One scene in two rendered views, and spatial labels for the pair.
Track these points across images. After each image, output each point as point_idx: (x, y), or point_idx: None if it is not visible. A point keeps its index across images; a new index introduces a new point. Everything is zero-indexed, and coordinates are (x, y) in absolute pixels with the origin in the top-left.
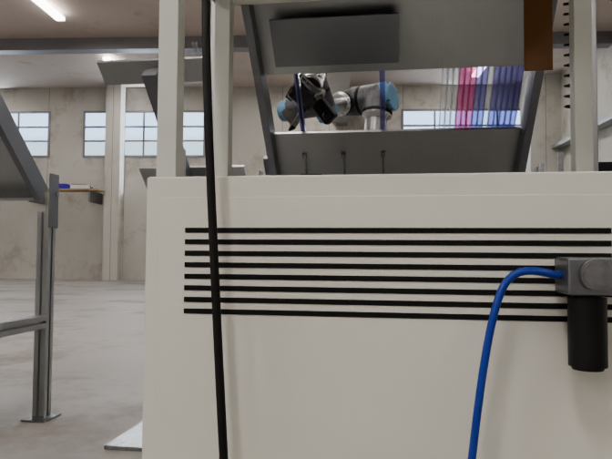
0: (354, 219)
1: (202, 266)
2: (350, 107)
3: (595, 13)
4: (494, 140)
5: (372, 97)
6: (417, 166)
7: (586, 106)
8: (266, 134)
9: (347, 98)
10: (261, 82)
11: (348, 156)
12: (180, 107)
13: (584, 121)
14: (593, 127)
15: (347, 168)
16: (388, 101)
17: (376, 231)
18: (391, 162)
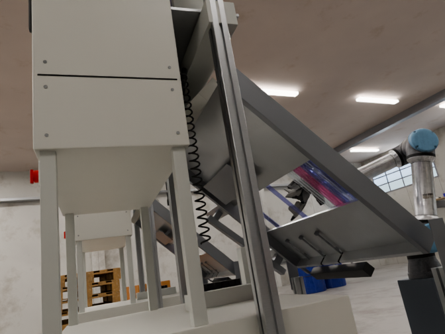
0: None
1: None
2: (400, 160)
3: (233, 143)
4: (366, 209)
5: (407, 148)
6: (344, 236)
7: (183, 249)
8: None
9: (395, 154)
10: (229, 213)
11: (305, 236)
12: (72, 292)
13: (185, 262)
14: (249, 243)
15: (313, 244)
16: (417, 148)
17: None
18: (328, 236)
